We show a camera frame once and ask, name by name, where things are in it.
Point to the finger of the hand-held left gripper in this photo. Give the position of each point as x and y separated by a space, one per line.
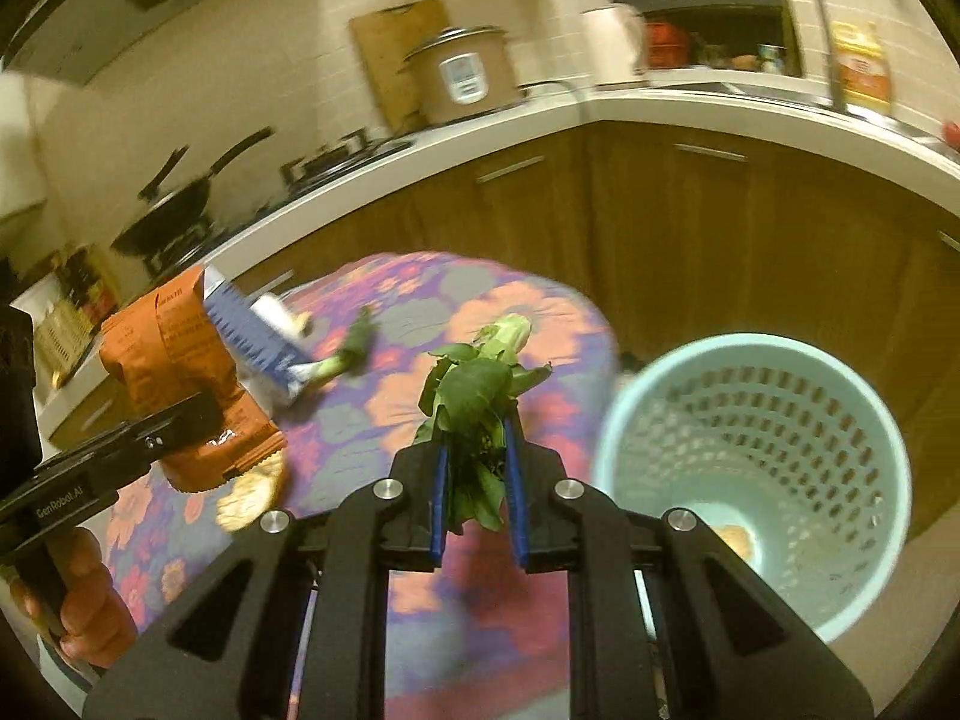
184 420

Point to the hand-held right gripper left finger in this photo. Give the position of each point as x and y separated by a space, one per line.
439 499

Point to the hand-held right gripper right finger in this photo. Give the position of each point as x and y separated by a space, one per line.
516 510

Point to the orange snack packet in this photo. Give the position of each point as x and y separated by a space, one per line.
180 345

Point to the pale yellow food scrap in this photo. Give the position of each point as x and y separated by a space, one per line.
251 495

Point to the blue and white carton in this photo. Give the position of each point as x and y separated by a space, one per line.
247 337

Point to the leafy green vegetable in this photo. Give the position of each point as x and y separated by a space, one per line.
472 390

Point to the small white plastic bottle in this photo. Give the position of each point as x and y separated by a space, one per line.
277 313

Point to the green vegetable stem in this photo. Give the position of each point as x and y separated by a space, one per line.
352 345

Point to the light blue plastic basket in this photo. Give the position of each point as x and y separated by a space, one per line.
750 420

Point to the person's left hand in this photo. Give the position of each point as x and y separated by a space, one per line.
86 600

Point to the yellow seasoning packet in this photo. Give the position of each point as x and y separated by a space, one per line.
64 337

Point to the black wok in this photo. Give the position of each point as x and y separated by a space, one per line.
172 217

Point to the floral printed cloth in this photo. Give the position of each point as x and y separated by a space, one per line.
465 292

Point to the orange food scrap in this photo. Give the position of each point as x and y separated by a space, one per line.
733 542

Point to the black gas stove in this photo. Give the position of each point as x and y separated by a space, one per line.
322 157

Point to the wooden base cabinet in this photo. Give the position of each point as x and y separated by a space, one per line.
675 240

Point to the range hood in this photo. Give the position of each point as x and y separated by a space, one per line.
150 0

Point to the beige rice cooker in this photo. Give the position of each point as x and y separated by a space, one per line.
465 75

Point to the wooden cutting board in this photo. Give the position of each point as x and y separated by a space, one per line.
386 37

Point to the white electric kettle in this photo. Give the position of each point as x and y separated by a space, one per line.
611 45

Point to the yellow dish soap bottle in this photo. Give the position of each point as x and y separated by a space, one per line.
862 67

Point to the red tomato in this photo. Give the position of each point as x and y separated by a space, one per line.
951 131

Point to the steel kitchen faucet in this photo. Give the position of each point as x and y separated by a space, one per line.
817 7

